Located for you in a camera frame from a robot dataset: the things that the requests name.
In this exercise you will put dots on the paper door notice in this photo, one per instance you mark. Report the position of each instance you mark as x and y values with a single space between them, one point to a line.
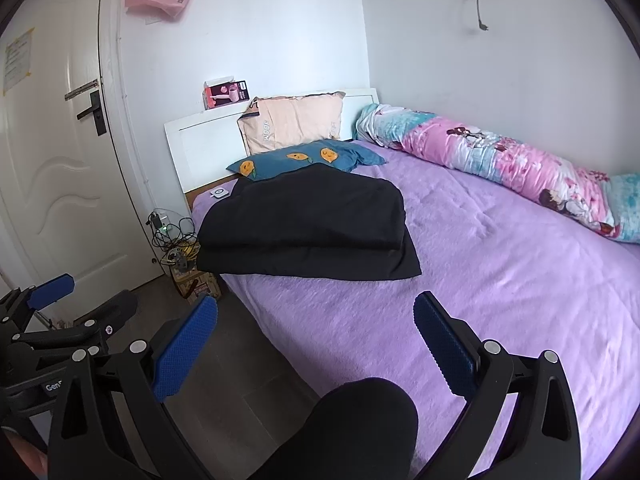
17 62

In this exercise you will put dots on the white headboard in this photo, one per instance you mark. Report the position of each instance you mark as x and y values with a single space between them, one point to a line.
200 145

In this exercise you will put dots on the small white device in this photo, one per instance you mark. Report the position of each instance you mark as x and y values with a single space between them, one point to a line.
220 193

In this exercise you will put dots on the rolled floral quilt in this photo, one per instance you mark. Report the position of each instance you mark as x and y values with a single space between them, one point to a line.
500 160

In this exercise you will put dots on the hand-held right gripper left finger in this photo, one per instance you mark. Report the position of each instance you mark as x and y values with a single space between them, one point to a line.
185 347

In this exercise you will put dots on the person's left hand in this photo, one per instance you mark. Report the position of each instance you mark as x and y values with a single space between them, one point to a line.
30 460

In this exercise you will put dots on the blue orange-print pillow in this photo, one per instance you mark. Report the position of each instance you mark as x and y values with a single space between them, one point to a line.
350 157

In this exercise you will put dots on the peach pillow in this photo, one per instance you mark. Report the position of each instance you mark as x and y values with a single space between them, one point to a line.
290 120

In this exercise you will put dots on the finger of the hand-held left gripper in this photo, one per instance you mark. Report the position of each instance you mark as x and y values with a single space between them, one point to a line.
50 291
117 310

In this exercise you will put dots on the silver door bolt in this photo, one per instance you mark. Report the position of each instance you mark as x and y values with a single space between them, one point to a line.
80 91

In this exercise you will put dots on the white door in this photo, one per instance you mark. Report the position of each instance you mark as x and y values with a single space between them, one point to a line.
60 185

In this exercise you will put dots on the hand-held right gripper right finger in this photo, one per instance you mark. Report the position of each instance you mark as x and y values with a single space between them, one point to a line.
445 347

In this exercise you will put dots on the pink product box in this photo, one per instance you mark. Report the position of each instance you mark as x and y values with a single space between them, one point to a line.
225 95

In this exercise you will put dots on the purple bed blanket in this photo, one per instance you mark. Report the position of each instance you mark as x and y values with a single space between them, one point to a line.
500 310

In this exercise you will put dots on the black fleece jacket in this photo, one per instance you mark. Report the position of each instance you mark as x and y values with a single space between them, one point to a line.
310 210

